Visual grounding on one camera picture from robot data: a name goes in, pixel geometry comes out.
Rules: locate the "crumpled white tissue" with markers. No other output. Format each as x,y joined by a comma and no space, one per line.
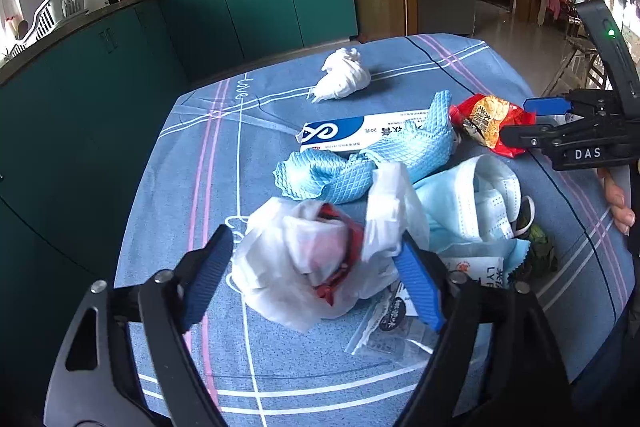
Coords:
345,77

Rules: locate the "light blue textured cloth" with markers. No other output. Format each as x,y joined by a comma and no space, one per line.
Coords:
420,147

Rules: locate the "wooden chair with pink cloth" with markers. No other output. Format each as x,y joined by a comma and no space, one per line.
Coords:
555,4

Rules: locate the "blue striped tablecloth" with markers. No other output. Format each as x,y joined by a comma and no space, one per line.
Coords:
200,187

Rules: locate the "small white printed packet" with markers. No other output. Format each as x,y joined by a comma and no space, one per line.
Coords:
480,269

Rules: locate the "white plastic bag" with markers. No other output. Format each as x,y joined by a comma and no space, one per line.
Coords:
280,257

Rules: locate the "wooden bench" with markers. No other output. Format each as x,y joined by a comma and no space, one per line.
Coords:
570,57

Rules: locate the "red snack wrapper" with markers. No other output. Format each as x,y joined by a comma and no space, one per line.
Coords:
485,117

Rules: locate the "small white rimmed object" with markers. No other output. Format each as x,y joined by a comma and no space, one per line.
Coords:
529,207

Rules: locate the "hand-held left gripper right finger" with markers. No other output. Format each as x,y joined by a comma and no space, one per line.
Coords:
420,287

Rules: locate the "blue face mask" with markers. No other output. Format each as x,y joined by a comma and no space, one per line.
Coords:
480,202

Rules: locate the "white and blue box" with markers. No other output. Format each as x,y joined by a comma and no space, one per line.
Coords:
350,132

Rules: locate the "white dish rack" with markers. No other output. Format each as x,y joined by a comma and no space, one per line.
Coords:
50,9

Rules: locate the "dark green leaf scrap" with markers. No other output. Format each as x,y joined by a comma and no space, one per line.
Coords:
542,252

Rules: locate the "teal base cabinets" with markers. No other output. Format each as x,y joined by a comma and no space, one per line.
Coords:
260,2

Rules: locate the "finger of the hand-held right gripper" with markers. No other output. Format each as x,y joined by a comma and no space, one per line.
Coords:
547,105
540,134

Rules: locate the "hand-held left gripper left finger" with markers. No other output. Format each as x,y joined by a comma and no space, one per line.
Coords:
210,277

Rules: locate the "person's right hand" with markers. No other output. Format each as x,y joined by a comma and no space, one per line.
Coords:
620,202

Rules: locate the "clear packet with black label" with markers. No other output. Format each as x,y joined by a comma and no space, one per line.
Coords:
390,332

